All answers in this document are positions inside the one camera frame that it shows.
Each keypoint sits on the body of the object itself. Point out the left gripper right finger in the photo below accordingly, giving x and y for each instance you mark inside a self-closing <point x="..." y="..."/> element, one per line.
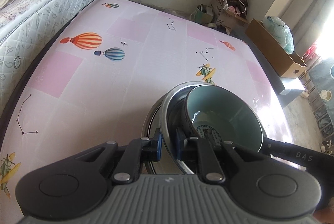
<point x="199" y="151"/>

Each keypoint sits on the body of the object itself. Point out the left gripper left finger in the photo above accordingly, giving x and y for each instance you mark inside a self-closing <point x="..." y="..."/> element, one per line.
<point x="129" y="159"/>

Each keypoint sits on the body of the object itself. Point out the steel bowl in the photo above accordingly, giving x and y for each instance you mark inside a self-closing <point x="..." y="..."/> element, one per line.
<point x="177" y="126"/>
<point x="151" y="123"/>

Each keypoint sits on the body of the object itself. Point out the teal ceramic bowl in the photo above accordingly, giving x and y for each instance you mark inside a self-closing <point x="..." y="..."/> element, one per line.
<point x="232" y="117"/>

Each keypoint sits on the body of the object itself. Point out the grey cardboard box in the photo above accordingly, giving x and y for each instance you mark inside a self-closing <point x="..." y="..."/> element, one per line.
<point x="286" y="89"/>

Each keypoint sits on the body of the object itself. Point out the brown cardboard box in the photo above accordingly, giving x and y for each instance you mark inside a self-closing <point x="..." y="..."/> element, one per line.
<point x="286" y="65"/>

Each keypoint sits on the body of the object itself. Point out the green plastic bag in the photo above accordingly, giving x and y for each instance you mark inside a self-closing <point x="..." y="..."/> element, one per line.
<point x="280" y="31"/>

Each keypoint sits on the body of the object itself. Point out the green paper bag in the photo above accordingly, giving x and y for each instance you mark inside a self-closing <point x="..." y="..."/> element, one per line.
<point x="203" y="14"/>

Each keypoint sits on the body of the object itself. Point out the open box with clutter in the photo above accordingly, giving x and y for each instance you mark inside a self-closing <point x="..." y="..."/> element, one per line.
<point x="224" y="16"/>

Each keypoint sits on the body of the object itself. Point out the white quilted mattress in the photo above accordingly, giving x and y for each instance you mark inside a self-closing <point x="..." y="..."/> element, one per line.
<point x="26" y="27"/>

